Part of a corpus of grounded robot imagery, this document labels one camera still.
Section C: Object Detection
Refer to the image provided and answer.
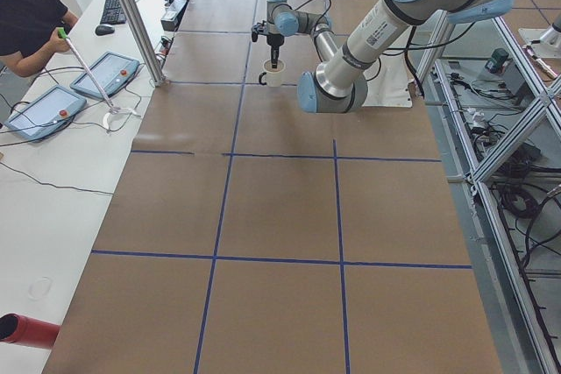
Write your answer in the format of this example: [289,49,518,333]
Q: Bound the person in black shirt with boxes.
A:
[1,0,78,78]

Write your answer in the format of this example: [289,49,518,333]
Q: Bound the white smiley mug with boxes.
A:
[258,60,286,88]

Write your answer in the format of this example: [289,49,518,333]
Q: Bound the aluminium frame post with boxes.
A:
[119,0,166,87]

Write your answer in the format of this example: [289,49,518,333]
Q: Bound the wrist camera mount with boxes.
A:
[251,21,268,43]

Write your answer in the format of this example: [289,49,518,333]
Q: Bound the red cylinder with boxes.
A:
[1,314,60,349]

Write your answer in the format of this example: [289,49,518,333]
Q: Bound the green black device on frame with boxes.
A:
[485,47,509,74]

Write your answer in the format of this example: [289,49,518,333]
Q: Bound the black computer mouse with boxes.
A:
[95,24,115,36]

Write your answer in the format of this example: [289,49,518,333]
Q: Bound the brown paper table cover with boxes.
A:
[45,0,501,373]

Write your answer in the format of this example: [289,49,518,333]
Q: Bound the pink striped stick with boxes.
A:
[55,27,123,115]

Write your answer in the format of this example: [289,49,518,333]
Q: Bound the white camera pillar with base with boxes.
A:
[363,56,413,108]

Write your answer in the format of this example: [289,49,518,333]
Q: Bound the black keyboard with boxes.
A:
[100,0,126,25]

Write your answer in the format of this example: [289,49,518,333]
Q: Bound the far teach pendant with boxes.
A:
[70,52,140,100]

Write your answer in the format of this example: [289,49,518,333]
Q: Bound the teach pendant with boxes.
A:
[4,85,87,141]
[70,52,140,100]

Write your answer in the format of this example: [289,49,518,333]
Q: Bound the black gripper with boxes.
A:
[267,33,283,69]

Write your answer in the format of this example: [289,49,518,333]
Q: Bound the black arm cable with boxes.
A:
[288,0,334,25]

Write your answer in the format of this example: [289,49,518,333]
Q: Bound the near teach pendant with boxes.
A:
[4,85,87,141]

